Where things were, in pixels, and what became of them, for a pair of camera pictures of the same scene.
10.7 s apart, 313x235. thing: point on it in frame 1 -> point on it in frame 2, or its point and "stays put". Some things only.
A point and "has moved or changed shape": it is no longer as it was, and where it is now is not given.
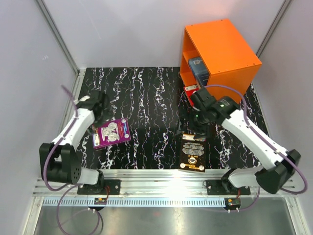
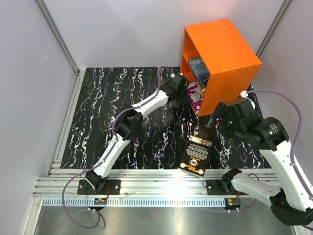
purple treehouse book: x=112 y=133 has moved or changed shape
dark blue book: x=199 y=70 stays put
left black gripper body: x=105 y=115 -> x=182 y=96
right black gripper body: x=199 y=120 -> x=233 y=129
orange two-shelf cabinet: x=232 y=65 stays put
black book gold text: x=192 y=155 has moved or changed shape
